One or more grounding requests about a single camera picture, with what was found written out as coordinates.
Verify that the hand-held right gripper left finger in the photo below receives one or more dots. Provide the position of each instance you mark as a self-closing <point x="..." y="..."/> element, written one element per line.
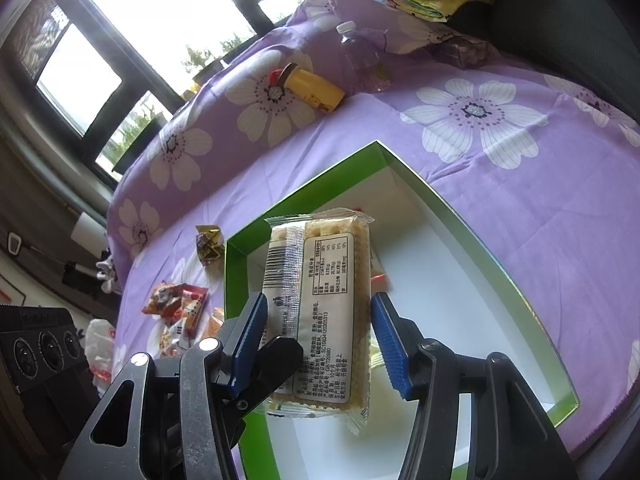
<point x="250" y="340"/>

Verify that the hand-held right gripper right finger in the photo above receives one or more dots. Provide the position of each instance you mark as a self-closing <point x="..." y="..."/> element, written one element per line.
<point x="390" y="355"/>

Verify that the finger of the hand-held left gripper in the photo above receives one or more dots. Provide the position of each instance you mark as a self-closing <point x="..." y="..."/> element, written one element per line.
<point x="272" y="372"/>

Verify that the orange snack bag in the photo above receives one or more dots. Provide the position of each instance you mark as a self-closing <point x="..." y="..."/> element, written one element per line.
<point x="215" y="322"/>

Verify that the yellow cracker packet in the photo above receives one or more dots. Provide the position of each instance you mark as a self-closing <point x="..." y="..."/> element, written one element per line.
<point x="325" y="310"/>

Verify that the brown cartoon snack bag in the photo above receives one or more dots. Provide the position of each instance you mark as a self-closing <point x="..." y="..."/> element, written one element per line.
<point x="175" y="302"/>

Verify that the green cardboard box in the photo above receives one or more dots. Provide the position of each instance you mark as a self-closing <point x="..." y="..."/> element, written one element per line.
<point x="475" y="310"/>

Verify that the white plastic bag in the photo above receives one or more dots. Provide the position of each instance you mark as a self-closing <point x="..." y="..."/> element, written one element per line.
<point x="100" y="345"/>

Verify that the small red snack packet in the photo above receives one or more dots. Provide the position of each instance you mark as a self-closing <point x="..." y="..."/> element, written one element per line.
<point x="177" y="337"/>

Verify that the dark brown yellow snack packet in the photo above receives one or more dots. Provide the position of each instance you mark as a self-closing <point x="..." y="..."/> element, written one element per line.
<point x="207" y="245"/>

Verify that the black white cloth heap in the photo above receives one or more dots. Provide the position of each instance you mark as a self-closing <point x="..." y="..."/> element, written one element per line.
<point x="107" y="271"/>

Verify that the purple floral bedsheet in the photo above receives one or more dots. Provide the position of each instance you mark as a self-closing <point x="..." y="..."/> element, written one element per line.
<point x="500" y="185"/>

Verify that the yellow cartoon bottle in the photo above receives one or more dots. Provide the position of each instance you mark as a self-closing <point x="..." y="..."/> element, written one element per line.
<point x="315" y="87"/>

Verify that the clear water bottle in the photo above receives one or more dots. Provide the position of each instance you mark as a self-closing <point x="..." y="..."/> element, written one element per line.
<point x="360" y="57"/>

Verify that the dark plaid pouch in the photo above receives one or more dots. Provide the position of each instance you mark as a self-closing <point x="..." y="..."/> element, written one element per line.
<point x="460" y="51"/>

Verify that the dark grey sofa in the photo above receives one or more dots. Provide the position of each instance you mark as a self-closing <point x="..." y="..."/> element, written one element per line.
<point x="560" y="15"/>

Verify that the black window frame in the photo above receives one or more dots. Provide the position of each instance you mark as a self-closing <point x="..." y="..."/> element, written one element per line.
<point x="132" y="77"/>

